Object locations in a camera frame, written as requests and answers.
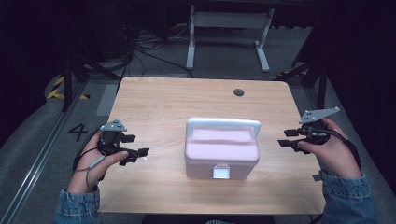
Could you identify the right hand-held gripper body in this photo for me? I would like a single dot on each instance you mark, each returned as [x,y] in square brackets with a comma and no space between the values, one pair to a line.
[314,129]

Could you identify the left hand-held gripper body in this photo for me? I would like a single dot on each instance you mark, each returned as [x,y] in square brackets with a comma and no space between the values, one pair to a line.
[112,138]

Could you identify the person's right hand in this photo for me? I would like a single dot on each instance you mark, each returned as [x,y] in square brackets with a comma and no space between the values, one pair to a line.
[337,155]

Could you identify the person's left hand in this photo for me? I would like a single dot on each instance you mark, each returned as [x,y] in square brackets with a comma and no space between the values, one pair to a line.
[93,168]

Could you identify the black tripod stand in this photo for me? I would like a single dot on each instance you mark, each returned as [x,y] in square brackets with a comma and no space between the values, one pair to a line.
[314,73]
[74,71]

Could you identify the round dark table grommet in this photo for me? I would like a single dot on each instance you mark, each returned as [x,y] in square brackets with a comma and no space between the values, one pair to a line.
[238,92]

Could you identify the yellow and black floor tape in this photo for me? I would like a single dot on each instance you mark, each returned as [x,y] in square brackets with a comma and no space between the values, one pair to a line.
[57,90]

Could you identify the metal floor rail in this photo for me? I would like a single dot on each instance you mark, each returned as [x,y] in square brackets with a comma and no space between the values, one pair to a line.
[37,161]

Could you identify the white metal stand frame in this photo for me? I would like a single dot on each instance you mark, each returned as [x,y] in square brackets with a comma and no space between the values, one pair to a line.
[230,20]

